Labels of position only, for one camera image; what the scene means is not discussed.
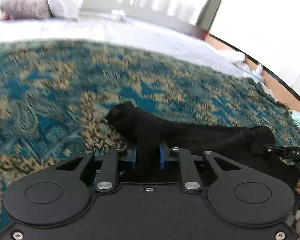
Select grey patterned pillow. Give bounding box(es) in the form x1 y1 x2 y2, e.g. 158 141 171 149
0 0 52 21

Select white pillow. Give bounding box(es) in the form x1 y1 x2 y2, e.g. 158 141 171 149
47 0 83 20

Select teal patterned bedspread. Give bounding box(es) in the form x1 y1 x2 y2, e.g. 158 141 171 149
0 41 300 231

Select wooden bed frame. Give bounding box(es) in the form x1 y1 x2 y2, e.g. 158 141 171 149
190 26 300 112

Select green curtain right panel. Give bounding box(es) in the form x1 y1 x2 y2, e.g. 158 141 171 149
196 0 222 31

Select white cloth pile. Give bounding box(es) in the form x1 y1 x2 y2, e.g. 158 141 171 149
216 49 246 67

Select black pants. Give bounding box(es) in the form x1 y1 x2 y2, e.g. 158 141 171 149
106 101 280 177

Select small white crumpled cloth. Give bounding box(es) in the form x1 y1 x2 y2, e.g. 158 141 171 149
110 10 127 22

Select hand in black glove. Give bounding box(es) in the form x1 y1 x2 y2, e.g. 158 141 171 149
250 125 300 198

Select white bed sheet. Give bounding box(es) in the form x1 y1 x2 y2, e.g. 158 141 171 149
0 16 251 77

